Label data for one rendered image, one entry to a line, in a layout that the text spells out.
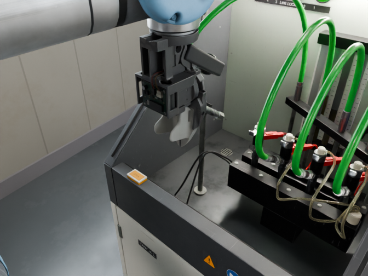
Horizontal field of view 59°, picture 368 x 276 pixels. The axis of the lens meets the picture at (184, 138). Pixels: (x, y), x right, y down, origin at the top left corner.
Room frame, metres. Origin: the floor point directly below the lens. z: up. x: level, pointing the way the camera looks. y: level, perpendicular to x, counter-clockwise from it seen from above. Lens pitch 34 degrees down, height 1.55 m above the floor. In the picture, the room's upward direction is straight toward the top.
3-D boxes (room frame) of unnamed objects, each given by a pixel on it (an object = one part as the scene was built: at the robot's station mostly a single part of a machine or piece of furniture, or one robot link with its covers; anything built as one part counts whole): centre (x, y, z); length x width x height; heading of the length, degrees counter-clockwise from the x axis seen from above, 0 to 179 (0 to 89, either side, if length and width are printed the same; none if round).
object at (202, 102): (0.47, -0.01, 1.29); 0.05 x 0.02 x 0.09; 47
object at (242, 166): (0.62, -0.28, 0.91); 0.34 x 0.10 x 0.15; 47
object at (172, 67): (0.47, 0.02, 1.35); 0.09 x 0.08 x 0.12; 137
